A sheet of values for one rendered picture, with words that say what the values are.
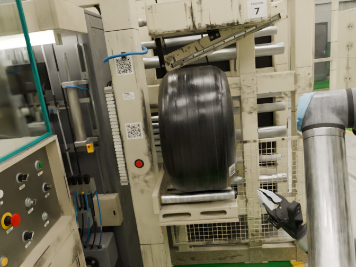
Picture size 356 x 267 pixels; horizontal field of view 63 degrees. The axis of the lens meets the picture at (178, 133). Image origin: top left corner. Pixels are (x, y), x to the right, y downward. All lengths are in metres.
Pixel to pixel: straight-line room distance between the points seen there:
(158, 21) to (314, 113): 0.91
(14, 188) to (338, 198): 1.00
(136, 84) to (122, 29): 0.23
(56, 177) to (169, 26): 0.88
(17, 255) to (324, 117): 1.06
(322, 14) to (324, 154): 11.57
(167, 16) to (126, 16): 0.30
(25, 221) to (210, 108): 0.78
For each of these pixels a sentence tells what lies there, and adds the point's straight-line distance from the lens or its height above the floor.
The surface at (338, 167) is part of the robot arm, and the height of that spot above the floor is 1.20.
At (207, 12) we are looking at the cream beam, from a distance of 1.52.
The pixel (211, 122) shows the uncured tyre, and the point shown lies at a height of 1.27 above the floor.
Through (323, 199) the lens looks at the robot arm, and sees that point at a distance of 0.86.
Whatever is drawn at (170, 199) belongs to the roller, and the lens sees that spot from 1.34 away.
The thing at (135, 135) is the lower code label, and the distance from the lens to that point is 1.33.
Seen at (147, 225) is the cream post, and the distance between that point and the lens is 1.52.
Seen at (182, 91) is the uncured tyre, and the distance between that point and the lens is 1.14.
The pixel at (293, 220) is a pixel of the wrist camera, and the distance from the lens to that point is 1.11.
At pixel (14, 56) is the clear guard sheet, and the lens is 1.19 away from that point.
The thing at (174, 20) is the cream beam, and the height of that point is 1.69.
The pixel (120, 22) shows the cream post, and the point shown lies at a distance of 1.29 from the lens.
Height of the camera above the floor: 1.53
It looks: 15 degrees down
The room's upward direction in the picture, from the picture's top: 7 degrees counter-clockwise
